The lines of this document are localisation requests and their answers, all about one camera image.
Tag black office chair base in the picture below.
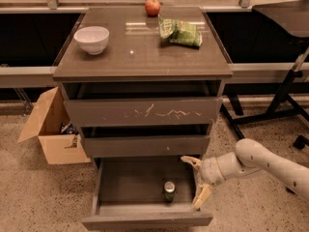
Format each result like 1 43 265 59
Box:
293 135 309 150

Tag green chip bag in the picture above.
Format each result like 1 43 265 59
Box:
158 16 203 47

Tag open cardboard box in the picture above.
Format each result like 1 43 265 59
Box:
18 88 91 164

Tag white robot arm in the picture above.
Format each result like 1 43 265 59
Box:
181 138 309 210

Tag middle grey drawer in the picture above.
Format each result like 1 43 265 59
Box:
82 124 210 158

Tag red apple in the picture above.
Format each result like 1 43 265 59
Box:
145 0 161 16

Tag white ceramic bowl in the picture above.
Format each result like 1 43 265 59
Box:
73 26 109 55

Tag top grey drawer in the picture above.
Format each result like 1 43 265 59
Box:
64 97 222 127

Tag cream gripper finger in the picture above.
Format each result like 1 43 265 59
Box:
192 184 211 210
181 156 202 170

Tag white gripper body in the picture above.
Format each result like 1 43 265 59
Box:
199 158 224 186

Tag dark grey drawer cabinet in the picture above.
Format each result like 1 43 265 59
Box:
52 5 234 166

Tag green drink can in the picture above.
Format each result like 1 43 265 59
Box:
163 181 176 202

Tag grey metal window rail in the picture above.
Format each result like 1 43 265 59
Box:
0 63 293 88

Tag bottom grey open drawer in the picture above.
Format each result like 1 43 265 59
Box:
82 156 212 230

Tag dark items inside box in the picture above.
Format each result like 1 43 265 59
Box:
60 123 78 135

